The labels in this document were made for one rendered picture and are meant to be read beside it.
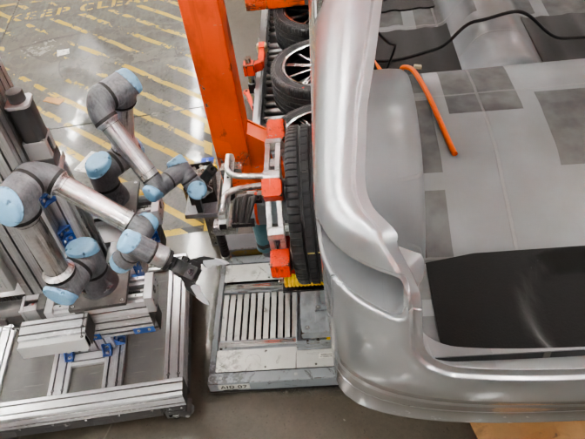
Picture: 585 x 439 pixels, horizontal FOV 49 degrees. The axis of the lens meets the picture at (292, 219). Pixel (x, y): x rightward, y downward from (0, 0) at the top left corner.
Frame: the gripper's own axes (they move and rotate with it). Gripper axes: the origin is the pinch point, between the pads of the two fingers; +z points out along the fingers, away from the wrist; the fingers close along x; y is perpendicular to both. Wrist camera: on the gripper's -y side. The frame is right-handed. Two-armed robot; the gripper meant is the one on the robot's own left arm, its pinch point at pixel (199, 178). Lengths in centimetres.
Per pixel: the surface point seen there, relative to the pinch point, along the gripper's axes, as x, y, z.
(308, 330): 83, 19, -8
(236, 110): -8.0, -33.8, 6.4
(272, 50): -9, -93, 192
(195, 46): -39, -41, -10
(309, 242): 41, -13, -60
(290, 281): 57, 7, -20
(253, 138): 7.5, -29.9, 17.5
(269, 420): 95, 61, -16
